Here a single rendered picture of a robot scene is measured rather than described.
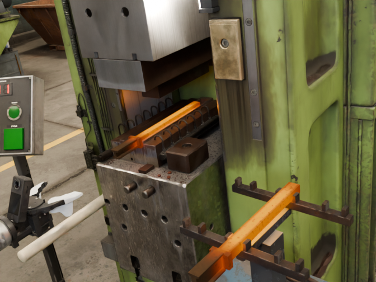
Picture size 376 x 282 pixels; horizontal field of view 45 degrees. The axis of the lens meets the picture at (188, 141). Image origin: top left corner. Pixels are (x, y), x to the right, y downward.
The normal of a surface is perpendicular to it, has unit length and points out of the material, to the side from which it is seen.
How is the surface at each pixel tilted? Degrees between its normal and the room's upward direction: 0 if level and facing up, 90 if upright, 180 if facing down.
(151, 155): 90
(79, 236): 0
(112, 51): 90
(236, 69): 90
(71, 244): 0
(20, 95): 60
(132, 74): 90
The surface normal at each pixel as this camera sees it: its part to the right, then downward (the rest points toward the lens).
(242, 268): -0.13, -0.91
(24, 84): -0.22, -0.09
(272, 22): -0.57, 0.40
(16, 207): -0.53, -0.07
